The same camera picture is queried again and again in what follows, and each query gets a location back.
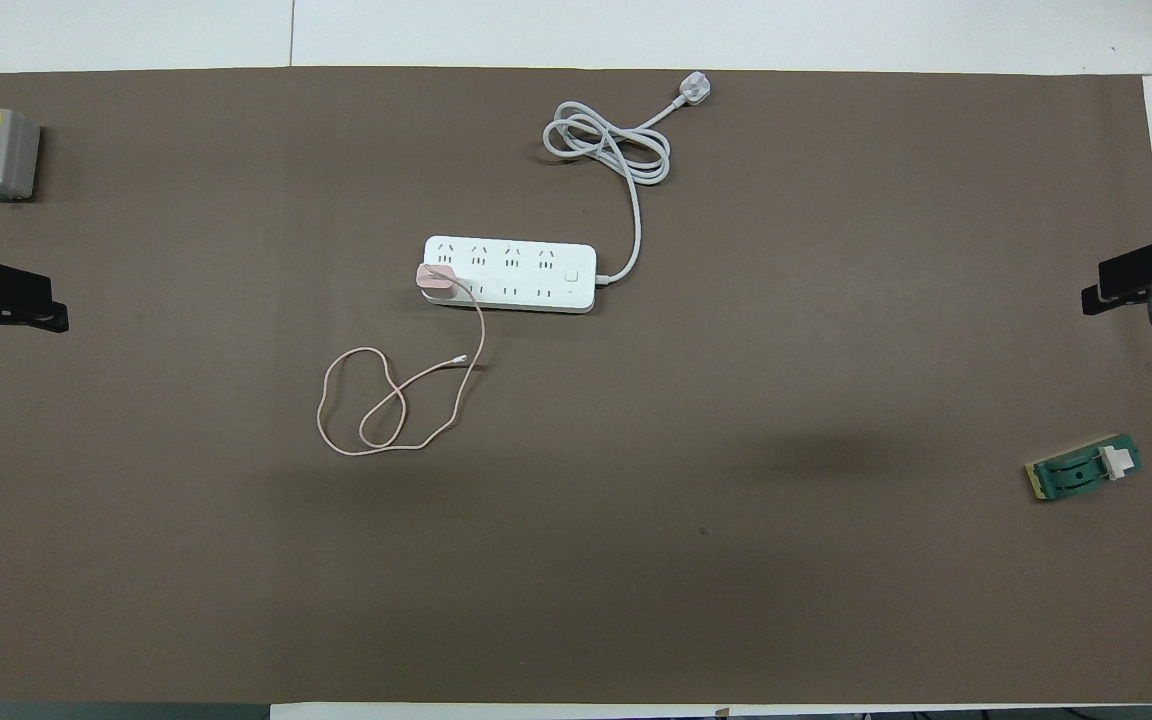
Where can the white power strip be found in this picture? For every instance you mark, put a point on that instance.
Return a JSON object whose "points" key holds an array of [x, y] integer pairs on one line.
{"points": [[516, 275]]}

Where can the brown table mat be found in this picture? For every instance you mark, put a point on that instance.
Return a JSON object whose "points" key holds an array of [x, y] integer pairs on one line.
{"points": [[736, 560]]}

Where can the green block with white clip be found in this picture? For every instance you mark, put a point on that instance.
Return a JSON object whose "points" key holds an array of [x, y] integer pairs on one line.
{"points": [[1081, 470]]}

